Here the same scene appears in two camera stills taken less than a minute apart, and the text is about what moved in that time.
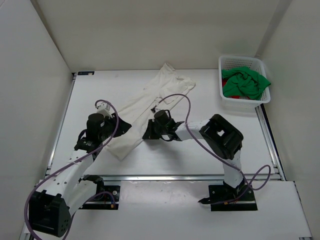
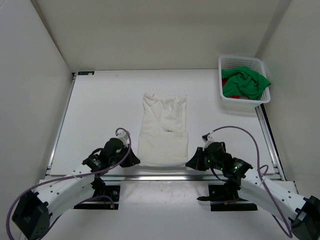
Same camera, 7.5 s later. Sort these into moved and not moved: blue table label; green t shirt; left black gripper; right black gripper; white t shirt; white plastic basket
Moved: left black gripper; right black gripper; white t shirt
Not moved: blue table label; white plastic basket; green t shirt
